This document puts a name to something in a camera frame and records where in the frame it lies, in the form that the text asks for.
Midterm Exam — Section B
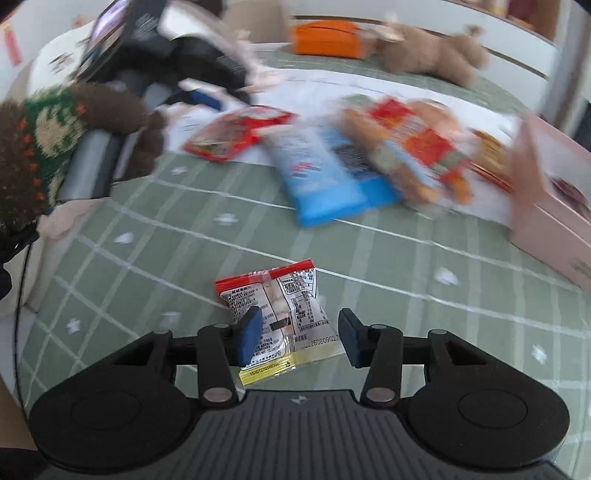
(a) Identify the orange pouch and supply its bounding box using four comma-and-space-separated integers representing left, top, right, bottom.
289, 20, 371, 60

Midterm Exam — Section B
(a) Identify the brown plush toy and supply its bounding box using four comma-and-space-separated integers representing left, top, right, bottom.
368, 17, 491, 89

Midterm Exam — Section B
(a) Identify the pink cardboard box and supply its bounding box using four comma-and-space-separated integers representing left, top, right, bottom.
507, 113, 591, 292

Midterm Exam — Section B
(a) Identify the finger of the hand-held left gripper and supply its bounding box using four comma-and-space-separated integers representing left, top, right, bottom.
178, 78, 228, 112

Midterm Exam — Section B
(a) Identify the red wall ornament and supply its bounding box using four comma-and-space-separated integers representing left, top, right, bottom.
2, 23, 24, 66

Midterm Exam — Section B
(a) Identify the bread packet with red label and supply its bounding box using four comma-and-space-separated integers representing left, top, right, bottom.
341, 95, 476, 209

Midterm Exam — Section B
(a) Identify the clear snack packet red top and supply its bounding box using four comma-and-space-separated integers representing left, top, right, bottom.
215, 259, 346, 386

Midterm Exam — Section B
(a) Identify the white printed paper sheet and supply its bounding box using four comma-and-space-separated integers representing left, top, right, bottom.
157, 67, 525, 224

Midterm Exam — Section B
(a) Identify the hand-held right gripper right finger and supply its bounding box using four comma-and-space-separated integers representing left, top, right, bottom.
338, 308, 485, 408

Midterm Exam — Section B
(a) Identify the red and yellow snack packet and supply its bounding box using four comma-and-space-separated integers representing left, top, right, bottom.
470, 128, 515, 192

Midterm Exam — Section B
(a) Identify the beige cloth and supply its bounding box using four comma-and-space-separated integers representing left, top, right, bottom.
38, 200, 101, 239

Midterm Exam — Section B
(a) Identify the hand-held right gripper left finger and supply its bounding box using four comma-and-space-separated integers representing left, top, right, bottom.
111, 306, 264, 409

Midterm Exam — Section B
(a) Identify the light blue snack packet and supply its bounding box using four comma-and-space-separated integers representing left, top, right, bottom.
262, 124, 369, 228

